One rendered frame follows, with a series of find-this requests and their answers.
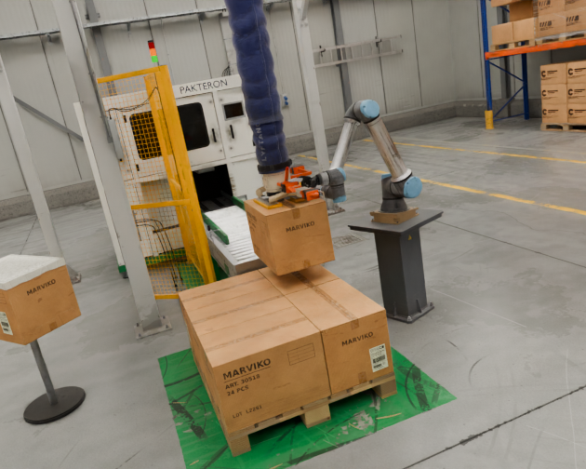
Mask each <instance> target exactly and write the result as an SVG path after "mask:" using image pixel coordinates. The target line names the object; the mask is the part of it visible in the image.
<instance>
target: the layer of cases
mask: <svg viewBox="0 0 586 469"><path fill-rule="evenodd" d="M178 295H179V299H180V306H181V310H182V313H183V317H184V321H185V325H186V328H187V332H188V336H189V340H190V344H191V346H192V348H193V351H194V354H195V356H196V358H197V361H198V363H199V365H200V368H201V370H202V372H203V374H204V376H205V379H206V383H207V385H208V387H209V390H210V392H211V394H212V396H213V398H214V401H215V403H216V406H217V408H218V410H219V413H220V416H221V418H222V420H223V423H224V425H225V427H226V430H227V432H228V434H230V433H232V432H235V431H238V430H240V429H243V428H246V427H248V426H250V425H253V424H255V423H258V422H262V421H265V420H268V419H270V418H272V417H274V416H277V415H280V414H282V413H285V412H288V411H290V410H292V409H296V408H299V407H302V406H304V405H307V404H310V403H312V402H314V401H317V400H319V399H322V398H325V397H327V396H330V395H334V394H336V393H339V392H341V391H344V390H347V389H349V388H352V387H355V386H356V385H359V384H362V383H364V382H369V381H371V380H374V379H377V378H378V377H381V376H384V375H386V374H389V373H392V372H393V359H392V352H391V345H390V338H389V330H388V324H387V316H386V310H385V309H384V308H383V307H381V306H380V305H378V304H377V303H375V302H374V301H372V300H371V299H369V298H368V297H367V296H366V295H364V294H363V293H361V292H360V291H358V290H357V289H355V288H353V287H352V286H350V285H349V284H347V283H346V282H345V281H343V280H342V279H340V278H339V277H337V276H336V275H334V274H332V273H331V272H329V271H328V270H327V269H326V268H324V267H323V266H322V265H320V264H318V265H315V266H312V267H308V268H305V269H301V270H298V271H295V272H292V273H288V274H285V275H279V276H277V275H276V274H275V273H274V272H273V271H272V270H271V269H270V268H269V267H265V268H261V269H259V270H256V271H252V272H249V273H245V274H242V275H237V276H233V277H230V278H226V279H223V280H220V281H217V282H213V283H210V284H206V285H203V286H200V287H197V288H191V289H188V290H184V291H182V292H178Z"/></svg>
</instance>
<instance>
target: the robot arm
mask: <svg viewBox="0 0 586 469"><path fill-rule="evenodd" d="M379 112H380V108H379V105H378V104H377V103H376V102H375V101H374V100H359V101H356V102H355V103H354V104H352V105H351V107H350V108H349V109H348V111H347V112H346V114H345V115H344V118H343V119H344V121H345V123H344V126H343V129H342V131H341V135H340V140H339V143H338V146H337V149H336V152H335V154H334V157H333V160H332V163H331V166H330V169H329V170H326V171H323V172H318V174H316V175H315V176H314V177H312V178H311V177H310V176H299V177H297V178H294V179H291V180H289V181H288V182H293V181H298V182H300V183H301V187H304V186H305V187H307V186H306V184H308V185H309V187H311V188H314V187H316V186H317V185H321V186H322V187H321V188H320V191H322V192H324V195H325V198H328V199H332V201H333V203H340V202H344V201H346V193H345V187H344V181H345V180H346V174H345V172H344V170H343V168H344V164H345V161H346V158H347V155H348V152H349V150H350V147H351V144H352V141H353V136H354V133H355V131H356V128H357V126H359V125H360V123H361V121H363V123H364V124H365V126H366V128H367V130H368V132H369V134H370V136H371V138H372V140H373V141H374V143H375V145H376V146H377V148H378V150H379V152H380V155H381V157H382V159H383V161H384V162H385V164H386V166H387V168H388V169H389V171H390V173H384V174H382V175H381V190H382V203H381V207H380V211H383V212H396V211H402V210H406V209H407V205H406V202H405V199H404V198H415V197H417V196H418V195H419V194H420V192H421V190H422V182H421V180H420V178H418V177H414V175H413V173H412V171H411V169H408V168H406V166H405V164H404V162H403V160H402V158H401V156H400V154H399V153H398V151H397V149H396V147H395V145H394V143H393V140H392V138H391V136H390V134H389V132H388V130H387V129H386V127H385V126H384V124H383V122H382V120H381V118H380V114H379Z"/></svg>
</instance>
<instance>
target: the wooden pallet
mask: <svg viewBox="0 0 586 469"><path fill-rule="evenodd" d="M191 348H192V346H191ZM192 352H193V359H194V362H195V364H196V366H197V368H198V371H199V373H200V376H201V378H202V381H203V383H204V385H205V387H206V391H207V393H208V396H209V398H210V401H211V403H212V406H213V408H214V410H215V412H216V415H217V417H218V420H219V422H220V426H221V428H222V431H223V433H224V435H225V437H226V440H227V442H228V445H229V447H230V450H231V452H232V455H233V456H234V457H235V456H238V455H240V454H243V453H245V452H248V451H251V447H250V444H249V439H248V435H249V434H251V433H254V432H257V431H258V430H261V429H264V428H266V427H269V426H272V425H274V424H277V423H279V422H283V421H285V420H288V419H291V418H293V417H296V416H298V415H299V416H300V418H301V419H302V421H303V422H304V424H305V425H306V427H307V428H310V427H312V426H315V425H317V424H319V423H321V422H326V421H328V420H331V417H330V411H329V406H328V404H330V403H332V402H335V401H338V400H340V399H342V398H344V397H347V396H350V395H354V394H357V393H359V392H362V391H364V390H366V389H369V388H372V389H373V390H374V391H375V392H376V393H377V394H378V395H379V396H380V397H381V398H382V399H383V398H386V397H388V396H391V395H395V394H397V390H396V382H395V375H394V372H392V373H389V374H386V375H384V376H381V377H378V378H377V379H374V380H371V381H369V382H364V383H362V384H359V385H356V386H355V387H352V388H349V389H347V390H344V391H341V392H339V393H336V394H334V395H330V396H327V397H325V398H322V399H319V400H317V401H314V402H312V403H310V404H307V405H304V406H302V407H299V408H296V409H292V410H290V411H288V412H285V413H282V414H280V415H277V416H274V417H272V418H270V419H268V420H265V421H262V422H258V423H255V424H253V425H250V426H248V427H246V428H243V429H240V430H238V431H235V432H232V433H230V434H228V432H227V430H226V427H225V425H224V423H223V420H222V418H221V416H220V413H219V410H218V408H217V406H216V403H215V401H214V398H213V396H212V394H211V392H210V390H209V387H208V385H207V383H206V379H205V376H204V374H203V372H202V370H201V368H200V365H199V363H198V361H197V358H196V356H195V354H194V351H193V348H192Z"/></svg>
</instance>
